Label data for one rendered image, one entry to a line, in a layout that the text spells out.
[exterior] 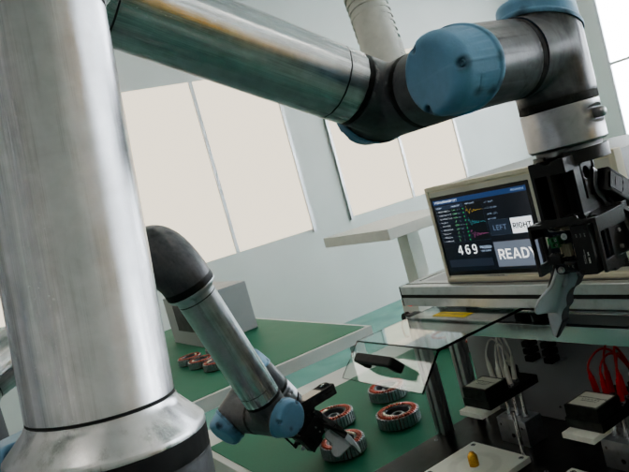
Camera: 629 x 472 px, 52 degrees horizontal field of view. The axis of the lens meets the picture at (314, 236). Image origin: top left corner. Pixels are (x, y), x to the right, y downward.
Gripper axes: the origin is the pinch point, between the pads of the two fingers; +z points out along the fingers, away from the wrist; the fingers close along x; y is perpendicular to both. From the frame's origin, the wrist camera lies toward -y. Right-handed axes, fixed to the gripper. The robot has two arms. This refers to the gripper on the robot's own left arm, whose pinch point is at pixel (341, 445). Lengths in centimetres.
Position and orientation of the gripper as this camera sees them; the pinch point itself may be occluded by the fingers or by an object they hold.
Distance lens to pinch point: 162.6
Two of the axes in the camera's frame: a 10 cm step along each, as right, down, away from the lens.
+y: -4.9, 6.9, -5.3
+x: 6.5, -1.2, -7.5
